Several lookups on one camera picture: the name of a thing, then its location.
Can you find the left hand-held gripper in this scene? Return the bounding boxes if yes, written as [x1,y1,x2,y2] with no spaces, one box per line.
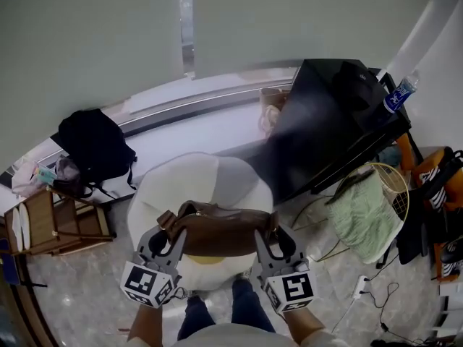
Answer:
[120,226,188,309]

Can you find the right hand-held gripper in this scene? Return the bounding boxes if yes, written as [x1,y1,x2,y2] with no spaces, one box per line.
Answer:
[254,223,318,315]

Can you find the brown leather handbag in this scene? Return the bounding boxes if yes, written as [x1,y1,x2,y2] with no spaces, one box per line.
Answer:
[156,200,281,258]

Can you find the white flower-shaped cushion seat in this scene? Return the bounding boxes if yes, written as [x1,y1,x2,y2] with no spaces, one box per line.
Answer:
[127,152,275,291]

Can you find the person's right forearm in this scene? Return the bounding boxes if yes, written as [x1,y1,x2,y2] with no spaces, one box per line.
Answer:
[284,306,327,343]

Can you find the person's left forearm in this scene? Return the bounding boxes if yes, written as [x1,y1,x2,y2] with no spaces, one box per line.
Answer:
[126,303,166,343]

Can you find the black fabric backpack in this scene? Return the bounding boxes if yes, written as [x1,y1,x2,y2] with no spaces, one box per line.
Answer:
[57,108,139,200]

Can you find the person's right leg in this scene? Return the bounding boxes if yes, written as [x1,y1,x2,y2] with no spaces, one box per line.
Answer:
[230,271,276,335]

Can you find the person's leg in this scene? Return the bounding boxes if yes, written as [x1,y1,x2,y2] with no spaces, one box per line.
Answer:
[176,289,217,341]
[230,271,276,335]

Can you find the person's left leg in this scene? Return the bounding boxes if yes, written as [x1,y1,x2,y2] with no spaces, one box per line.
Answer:
[176,289,217,341]

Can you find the white power strip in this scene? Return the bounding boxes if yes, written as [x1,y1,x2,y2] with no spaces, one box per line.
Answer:
[352,275,371,299]

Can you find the green knitted blanket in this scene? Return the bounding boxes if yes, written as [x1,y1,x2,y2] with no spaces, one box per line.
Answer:
[325,180,404,265]

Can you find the person's white shirt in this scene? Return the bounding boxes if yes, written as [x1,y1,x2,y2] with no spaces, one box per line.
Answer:
[125,322,341,347]

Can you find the purple bag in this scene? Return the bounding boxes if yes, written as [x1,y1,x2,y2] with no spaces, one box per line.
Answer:
[53,155,88,199]

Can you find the black cabinet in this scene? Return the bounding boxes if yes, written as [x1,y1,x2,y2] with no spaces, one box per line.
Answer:
[245,59,413,206]

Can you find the wooden shelf rack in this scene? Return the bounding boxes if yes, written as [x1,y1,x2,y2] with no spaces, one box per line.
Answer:
[3,185,117,257]

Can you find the white window sill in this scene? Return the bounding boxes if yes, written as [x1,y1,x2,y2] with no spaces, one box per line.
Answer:
[49,101,276,205]

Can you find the brown paper bag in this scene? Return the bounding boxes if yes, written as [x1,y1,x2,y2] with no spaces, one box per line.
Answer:
[257,87,292,141]

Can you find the blue cloth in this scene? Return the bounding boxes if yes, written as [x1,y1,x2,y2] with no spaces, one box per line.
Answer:
[0,238,22,286]

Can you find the pink bag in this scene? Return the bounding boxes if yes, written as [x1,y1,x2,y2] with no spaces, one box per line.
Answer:
[11,159,40,197]

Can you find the striped cloth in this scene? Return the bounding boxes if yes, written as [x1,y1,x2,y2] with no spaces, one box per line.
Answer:
[419,166,450,210]

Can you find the black pouch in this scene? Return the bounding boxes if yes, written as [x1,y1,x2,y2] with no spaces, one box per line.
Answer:
[331,60,390,112]

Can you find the blue label water bottle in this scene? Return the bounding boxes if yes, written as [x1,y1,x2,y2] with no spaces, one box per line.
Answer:
[383,69,421,114]

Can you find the wide grey roller blind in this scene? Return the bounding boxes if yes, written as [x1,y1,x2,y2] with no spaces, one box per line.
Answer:
[0,0,184,176]

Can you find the white power strip cable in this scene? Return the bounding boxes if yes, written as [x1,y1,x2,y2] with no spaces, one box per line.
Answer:
[331,296,358,335]

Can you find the black power cable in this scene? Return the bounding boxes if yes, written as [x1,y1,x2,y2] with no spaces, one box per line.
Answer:
[361,281,431,346]

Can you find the gold wire chair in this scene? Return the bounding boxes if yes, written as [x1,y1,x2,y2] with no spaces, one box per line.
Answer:
[290,162,411,264]

